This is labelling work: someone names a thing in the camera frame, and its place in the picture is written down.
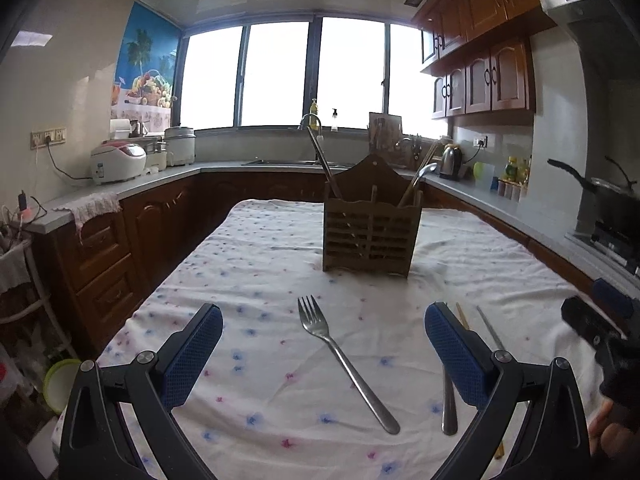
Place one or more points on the steel range hood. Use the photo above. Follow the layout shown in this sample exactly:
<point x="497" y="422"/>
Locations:
<point x="590" y="20"/>

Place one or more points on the metal spoon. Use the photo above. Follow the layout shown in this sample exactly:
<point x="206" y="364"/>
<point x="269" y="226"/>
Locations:
<point x="426" y="172"/>

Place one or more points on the wooden knife block rack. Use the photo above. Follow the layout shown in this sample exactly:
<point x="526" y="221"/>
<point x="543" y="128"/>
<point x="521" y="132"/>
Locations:
<point x="385" y="130"/>

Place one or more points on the white pink rice cooker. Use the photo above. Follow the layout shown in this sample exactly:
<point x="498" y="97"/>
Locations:
<point x="117" y="162"/>

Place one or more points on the black wok with lid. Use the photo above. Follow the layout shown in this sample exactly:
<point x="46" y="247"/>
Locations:
<point x="610" y="190"/>

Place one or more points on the kitchen counter with wooden cabinets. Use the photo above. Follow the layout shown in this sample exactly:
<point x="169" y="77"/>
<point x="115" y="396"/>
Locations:
<point x="115" y="245"/>

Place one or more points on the row of spice jars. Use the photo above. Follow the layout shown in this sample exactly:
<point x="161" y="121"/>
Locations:
<point x="512" y="191"/>

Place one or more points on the white floral tablecloth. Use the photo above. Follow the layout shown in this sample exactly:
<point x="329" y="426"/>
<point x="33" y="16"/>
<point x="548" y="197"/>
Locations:
<point x="280" y="270"/>

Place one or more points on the steel kitchen sink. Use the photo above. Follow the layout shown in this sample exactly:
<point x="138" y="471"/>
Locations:
<point x="280" y="162"/>

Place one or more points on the wooden wall cabinets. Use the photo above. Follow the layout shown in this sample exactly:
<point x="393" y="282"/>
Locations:
<point x="485" y="35"/>

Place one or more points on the wooden chopstick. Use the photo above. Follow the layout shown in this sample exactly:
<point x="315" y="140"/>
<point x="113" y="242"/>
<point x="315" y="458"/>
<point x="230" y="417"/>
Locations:
<point x="462" y="316"/>
<point x="431" y="158"/>
<point x="426" y="157"/>

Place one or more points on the tropical wall poster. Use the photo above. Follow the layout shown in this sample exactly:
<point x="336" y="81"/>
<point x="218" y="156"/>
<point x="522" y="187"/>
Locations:
<point x="145" y="65"/>

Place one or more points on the curved sink faucet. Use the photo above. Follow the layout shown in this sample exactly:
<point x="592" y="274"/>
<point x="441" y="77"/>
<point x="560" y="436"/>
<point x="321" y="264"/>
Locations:
<point x="312" y="120"/>

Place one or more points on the steel electric kettle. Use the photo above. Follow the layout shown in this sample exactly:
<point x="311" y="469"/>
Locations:
<point x="450" y="162"/>

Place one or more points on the wooden utensil holder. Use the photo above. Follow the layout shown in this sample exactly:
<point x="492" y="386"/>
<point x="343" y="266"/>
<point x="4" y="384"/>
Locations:
<point x="370" y="240"/>

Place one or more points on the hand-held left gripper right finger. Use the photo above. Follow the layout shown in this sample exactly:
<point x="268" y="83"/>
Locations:
<point x="455" y="360"/>

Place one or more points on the green cup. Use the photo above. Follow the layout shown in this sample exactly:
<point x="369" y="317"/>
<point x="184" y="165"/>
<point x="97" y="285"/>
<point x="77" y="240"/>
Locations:
<point x="479" y="171"/>

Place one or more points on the white tall rice cooker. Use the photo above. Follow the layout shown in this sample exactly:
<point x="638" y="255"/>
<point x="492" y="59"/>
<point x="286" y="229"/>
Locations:
<point x="180" y="147"/>

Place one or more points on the green plastic bowl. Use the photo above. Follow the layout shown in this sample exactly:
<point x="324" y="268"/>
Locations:
<point x="60" y="385"/>

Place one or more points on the gas stove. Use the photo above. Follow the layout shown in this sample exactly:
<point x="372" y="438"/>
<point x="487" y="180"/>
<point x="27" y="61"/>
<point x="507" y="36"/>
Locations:
<point x="610" y="250"/>

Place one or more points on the wall socket with plug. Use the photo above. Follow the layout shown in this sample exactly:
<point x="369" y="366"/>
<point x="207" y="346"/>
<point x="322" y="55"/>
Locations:
<point x="480" y="141"/>

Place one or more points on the metal fork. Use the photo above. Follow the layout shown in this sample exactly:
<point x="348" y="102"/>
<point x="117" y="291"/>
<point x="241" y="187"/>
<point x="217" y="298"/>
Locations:
<point x="320" y="327"/>

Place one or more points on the yellow oil bottle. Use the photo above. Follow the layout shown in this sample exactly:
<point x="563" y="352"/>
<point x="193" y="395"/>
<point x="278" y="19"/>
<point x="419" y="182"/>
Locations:
<point x="515" y="169"/>

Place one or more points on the white storage rack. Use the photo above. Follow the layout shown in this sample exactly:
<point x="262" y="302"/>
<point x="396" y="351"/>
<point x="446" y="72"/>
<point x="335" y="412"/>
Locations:
<point x="20" y="285"/>

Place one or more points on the wide wall socket strip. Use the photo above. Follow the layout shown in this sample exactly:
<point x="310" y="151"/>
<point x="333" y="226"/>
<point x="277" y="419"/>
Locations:
<point x="48" y="137"/>

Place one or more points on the clear spray bottle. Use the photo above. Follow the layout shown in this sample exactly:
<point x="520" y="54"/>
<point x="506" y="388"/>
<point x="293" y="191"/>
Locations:
<point x="334" y="122"/>

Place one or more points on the person's right hand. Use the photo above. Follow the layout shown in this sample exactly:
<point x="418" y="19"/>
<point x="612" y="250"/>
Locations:
<point x="612" y="435"/>

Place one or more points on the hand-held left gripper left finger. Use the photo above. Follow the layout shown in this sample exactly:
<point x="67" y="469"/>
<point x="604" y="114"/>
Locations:
<point x="192" y="355"/>

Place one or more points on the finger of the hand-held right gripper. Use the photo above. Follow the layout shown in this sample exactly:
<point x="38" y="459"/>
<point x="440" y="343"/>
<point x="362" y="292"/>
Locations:
<point x="590" y="322"/>
<point x="617" y="300"/>

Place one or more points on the white lace cloth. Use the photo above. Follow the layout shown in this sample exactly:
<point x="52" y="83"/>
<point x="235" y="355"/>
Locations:
<point x="95" y="207"/>

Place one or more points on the white plastic board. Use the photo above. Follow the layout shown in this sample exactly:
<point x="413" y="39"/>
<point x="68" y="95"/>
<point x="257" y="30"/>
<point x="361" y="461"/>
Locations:
<point x="490" y="177"/>

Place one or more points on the yellow soap bottle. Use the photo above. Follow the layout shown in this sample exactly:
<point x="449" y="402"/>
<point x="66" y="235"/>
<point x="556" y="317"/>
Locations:
<point x="313" y="108"/>

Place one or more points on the kitchen window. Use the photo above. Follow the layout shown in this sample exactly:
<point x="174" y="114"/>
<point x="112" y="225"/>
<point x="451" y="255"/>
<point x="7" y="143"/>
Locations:
<point x="280" y="75"/>

